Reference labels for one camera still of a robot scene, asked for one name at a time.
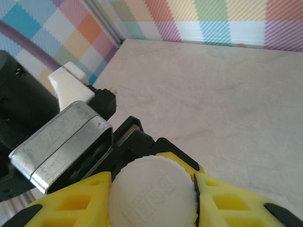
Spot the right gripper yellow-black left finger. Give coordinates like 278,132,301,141
0,171,112,227

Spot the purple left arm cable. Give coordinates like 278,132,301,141
0,19,66,70

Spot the white ribbed bottle cap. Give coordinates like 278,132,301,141
108,155,200,227

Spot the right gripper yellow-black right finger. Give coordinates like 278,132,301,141
194,173,303,227

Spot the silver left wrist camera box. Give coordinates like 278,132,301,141
9,61,114,195

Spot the aluminium frame post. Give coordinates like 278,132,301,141
79,0,124,48

